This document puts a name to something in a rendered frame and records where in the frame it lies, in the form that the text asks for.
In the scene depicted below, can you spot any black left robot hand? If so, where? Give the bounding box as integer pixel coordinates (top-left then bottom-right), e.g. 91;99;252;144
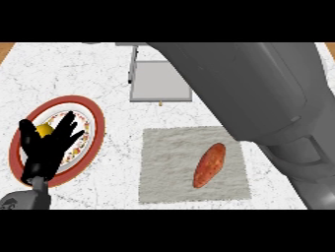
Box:
18;110;86;185

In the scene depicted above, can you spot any grey woven placemat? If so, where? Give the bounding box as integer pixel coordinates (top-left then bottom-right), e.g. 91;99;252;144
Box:
136;125;253;205

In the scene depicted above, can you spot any red rimmed patterned plate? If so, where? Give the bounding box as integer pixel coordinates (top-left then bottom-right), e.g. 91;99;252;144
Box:
8;94;107;189

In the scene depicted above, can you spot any yellow round fruit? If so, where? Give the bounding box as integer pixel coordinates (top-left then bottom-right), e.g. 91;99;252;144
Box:
34;123;55;139

